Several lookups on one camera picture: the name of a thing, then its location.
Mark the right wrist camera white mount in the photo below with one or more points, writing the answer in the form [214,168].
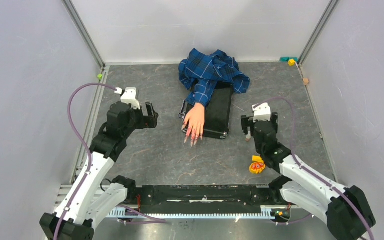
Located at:
[261,112]

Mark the tan wooden cube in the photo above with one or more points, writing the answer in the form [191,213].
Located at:
[305,81]

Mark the blue plaid shirt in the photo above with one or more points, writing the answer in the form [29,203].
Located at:
[200,74]

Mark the yellow cube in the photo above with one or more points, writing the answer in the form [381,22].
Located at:
[291,62]

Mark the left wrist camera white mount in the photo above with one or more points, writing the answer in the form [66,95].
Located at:
[129,96]

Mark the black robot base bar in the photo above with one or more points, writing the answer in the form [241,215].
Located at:
[206,199]

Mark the fake hand with painted nails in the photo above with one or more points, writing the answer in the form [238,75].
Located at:
[194,121]

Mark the teal block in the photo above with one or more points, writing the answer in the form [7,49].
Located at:
[287,59]

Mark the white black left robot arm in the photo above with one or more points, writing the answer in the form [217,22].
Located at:
[80,213]

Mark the black ribbed block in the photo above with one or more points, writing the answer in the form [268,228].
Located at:
[218,111]

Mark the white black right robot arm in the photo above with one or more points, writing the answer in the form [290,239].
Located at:
[344,209]

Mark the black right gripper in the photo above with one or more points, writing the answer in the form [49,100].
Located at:
[247,121]

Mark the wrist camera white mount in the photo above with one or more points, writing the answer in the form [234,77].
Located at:
[261,112]
[129,96]

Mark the yellow orange toy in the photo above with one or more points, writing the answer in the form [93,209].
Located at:
[257,165]

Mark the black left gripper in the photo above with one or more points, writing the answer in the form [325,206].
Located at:
[148,121]

